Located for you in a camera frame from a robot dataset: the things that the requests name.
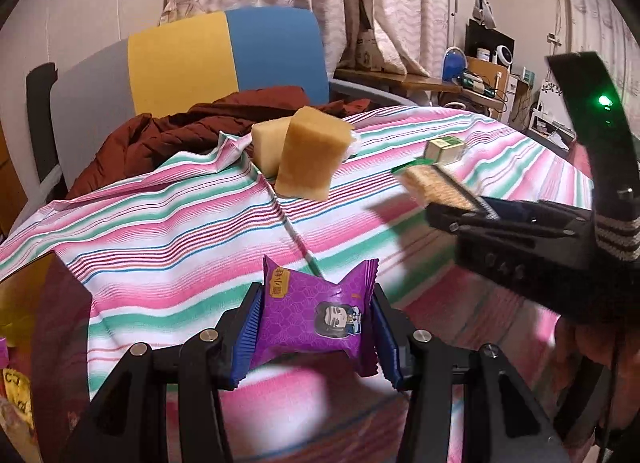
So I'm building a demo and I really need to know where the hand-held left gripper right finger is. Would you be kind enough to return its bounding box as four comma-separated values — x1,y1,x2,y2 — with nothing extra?
371,283,571,463

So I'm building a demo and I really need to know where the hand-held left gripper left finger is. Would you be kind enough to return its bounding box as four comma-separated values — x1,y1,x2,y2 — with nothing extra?
60,282,265,463

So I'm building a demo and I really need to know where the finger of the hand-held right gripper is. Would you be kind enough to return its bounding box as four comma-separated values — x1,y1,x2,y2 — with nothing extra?
479,194,594,222
425,202,594,245

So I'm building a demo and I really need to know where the clear cracker packet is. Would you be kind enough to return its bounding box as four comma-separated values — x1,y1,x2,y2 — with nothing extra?
391,162,486,211

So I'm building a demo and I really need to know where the purple snack packet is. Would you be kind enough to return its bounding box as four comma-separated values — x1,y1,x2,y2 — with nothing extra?
248,254,379,378

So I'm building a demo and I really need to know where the yellow sponge block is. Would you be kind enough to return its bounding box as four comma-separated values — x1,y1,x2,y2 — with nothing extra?
251,117,292,178
275,106,351,202

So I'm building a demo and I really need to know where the dark red bag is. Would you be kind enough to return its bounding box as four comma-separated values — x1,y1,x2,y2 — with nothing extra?
0,252,96,463

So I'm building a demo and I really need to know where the person's right hand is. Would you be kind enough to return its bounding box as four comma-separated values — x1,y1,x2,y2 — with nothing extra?
552,317,628,425

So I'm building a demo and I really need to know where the small green carton box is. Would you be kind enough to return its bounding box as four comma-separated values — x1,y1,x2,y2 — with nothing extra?
424,136,468,166

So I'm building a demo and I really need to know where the white storage shelf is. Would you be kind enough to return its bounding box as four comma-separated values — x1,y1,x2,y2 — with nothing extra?
530,80,576,139

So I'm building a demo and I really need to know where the wooden cabinet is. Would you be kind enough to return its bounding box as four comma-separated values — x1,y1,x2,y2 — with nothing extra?
467,56,531,119

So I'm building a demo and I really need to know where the striped pink green cloth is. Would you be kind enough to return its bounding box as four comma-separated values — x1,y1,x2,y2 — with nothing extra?
0,103,640,463

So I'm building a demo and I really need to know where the blue white round appliance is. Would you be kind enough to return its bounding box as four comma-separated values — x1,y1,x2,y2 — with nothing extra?
442,46,469,81

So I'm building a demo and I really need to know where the wooden side desk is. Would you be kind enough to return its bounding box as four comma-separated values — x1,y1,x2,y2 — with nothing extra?
334,67,503,109

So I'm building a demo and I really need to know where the black monitor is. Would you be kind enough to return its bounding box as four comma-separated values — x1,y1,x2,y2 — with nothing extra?
465,19,516,64

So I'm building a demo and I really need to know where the dark red jacket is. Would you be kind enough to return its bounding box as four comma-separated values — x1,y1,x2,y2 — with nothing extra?
65,86,373,201

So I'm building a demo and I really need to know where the grey yellow blue chair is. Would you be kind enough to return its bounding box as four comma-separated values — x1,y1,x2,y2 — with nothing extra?
26,6,421,199

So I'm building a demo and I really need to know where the grey wall hung item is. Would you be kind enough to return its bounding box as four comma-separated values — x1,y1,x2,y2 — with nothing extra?
472,0,498,29

